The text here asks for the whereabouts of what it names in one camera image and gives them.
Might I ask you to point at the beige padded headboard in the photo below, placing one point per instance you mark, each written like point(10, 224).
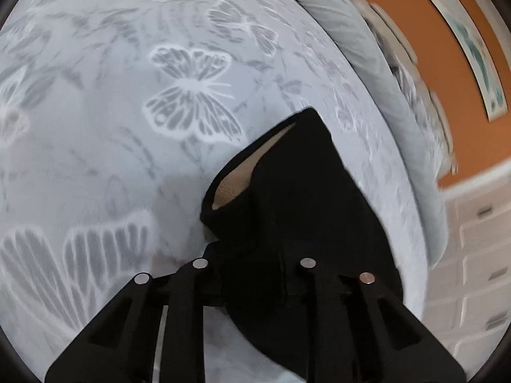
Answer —
point(393, 28)

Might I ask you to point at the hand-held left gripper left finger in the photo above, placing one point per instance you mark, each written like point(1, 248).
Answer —
point(191, 287)

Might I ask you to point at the butterfly print bed sheet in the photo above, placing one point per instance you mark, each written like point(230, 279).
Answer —
point(119, 147)

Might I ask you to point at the framed wall picture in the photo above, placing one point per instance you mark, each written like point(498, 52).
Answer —
point(475, 48)

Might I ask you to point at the white wardrobe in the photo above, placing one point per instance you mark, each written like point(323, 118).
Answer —
point(475, 263)

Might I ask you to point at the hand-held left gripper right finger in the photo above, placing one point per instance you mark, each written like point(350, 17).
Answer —
point(315, 287)

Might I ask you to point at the grey folded duvet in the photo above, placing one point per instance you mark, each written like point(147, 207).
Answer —
point(367, 87)

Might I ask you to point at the grey ruffled pillow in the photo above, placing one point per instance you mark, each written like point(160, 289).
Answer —
point(415, 95)

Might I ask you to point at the black pants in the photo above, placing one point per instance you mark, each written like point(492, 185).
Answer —
point(303, 207)

